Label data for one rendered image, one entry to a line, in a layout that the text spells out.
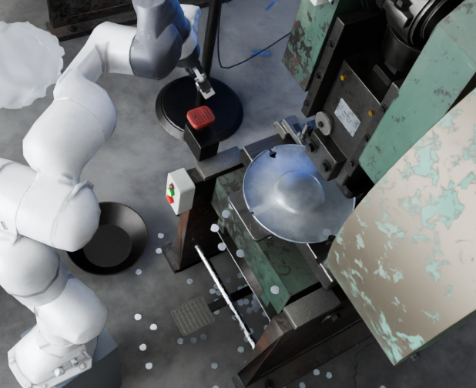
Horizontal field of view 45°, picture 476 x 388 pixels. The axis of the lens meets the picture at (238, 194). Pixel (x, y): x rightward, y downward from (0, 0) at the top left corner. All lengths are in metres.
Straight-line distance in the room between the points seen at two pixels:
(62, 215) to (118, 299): 1.19
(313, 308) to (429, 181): 0.87
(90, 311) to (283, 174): 0.59
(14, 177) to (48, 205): 0.08
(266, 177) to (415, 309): 0.80
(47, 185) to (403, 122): 0.61
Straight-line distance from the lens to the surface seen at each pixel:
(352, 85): 1.21
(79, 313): 1.22
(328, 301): 1.50
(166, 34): 1.17
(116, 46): 1.19
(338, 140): 1.31
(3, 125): 2.54
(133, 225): 2.20
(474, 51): 0.92
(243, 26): 2.97
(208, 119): 1.56
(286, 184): 1.45
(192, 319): 1.92
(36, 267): 1.02
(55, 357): 1.50
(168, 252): 2.15
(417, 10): 1.04
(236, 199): 1.41
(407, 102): 1.03
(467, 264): 0.66
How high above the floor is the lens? 1.98
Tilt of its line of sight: 58 degrees down
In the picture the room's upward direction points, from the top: 17 degrees clockwise
